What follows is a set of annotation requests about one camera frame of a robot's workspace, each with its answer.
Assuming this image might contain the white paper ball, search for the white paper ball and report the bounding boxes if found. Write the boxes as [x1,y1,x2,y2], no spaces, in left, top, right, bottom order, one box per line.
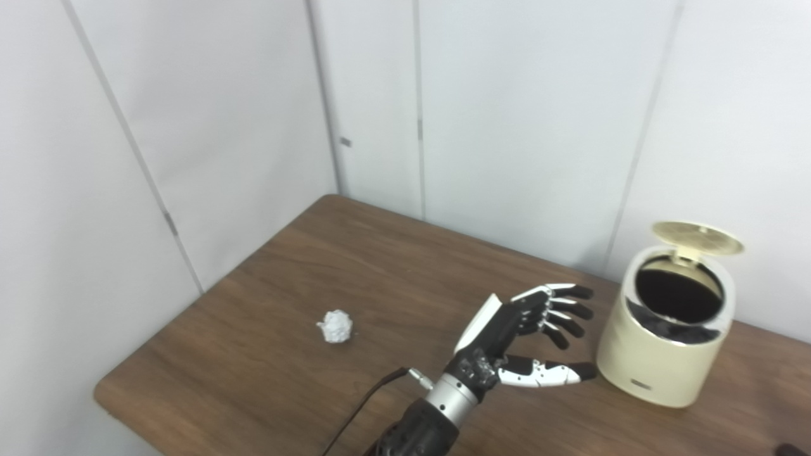
[316,309,354,344]

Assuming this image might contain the cream round bin lid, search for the cream round bin lid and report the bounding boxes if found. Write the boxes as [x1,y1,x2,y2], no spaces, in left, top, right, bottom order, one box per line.
[652,221,744,267]

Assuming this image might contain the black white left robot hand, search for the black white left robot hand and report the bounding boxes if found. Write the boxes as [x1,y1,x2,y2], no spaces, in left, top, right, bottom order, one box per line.
[445,283,597,401]

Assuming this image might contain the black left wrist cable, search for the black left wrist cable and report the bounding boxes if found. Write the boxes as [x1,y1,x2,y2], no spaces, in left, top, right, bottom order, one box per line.
[322,367,435,456]

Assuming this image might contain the black bin liner bag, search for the black bin liner bag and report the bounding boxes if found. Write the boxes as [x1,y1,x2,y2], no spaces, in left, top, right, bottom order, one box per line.
[635,255,723,346]

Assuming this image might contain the cream-colored round bin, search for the cream-colored round bin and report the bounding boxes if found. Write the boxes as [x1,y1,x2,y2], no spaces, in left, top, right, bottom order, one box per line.
[596,244,738,409]

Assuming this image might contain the grey wall corner post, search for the grey wall corner post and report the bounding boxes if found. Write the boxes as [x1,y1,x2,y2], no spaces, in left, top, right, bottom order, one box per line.
[307,0,347,196]

